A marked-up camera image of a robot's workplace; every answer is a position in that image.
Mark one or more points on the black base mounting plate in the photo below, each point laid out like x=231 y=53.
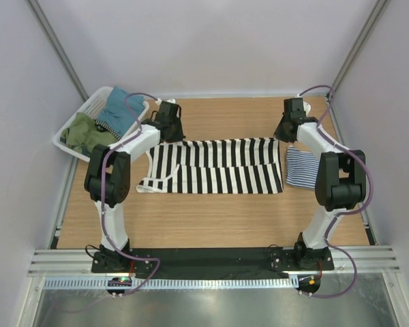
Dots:
x=212 y=263

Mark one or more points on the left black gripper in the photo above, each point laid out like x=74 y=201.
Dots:
x=180 y=135

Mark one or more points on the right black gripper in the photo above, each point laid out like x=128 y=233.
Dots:
x=279 y=133

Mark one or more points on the blue white striped tank top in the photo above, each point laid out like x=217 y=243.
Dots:
x=301 y=168

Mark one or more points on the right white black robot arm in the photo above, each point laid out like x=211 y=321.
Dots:
x=340 y=182

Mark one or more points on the dark striped garment in basket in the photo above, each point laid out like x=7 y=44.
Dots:
x=104 y=127

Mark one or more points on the olive green garment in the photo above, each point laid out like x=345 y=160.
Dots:
x=82 y=135

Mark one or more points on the white slotted cable duct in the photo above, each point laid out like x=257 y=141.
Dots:
x=123 y=283

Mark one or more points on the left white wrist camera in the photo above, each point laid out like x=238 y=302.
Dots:
x=159 y=101

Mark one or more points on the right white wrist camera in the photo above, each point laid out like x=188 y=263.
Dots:
x=307 y=107

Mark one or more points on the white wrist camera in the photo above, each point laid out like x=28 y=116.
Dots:
x=159 y=101
x=307 y=107

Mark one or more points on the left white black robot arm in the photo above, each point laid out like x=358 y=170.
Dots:
x=108 y=180

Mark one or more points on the black white striped garment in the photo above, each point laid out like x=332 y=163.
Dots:
x=233 y=166

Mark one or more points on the teal folded cloth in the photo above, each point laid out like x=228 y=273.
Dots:
x=121 y=111

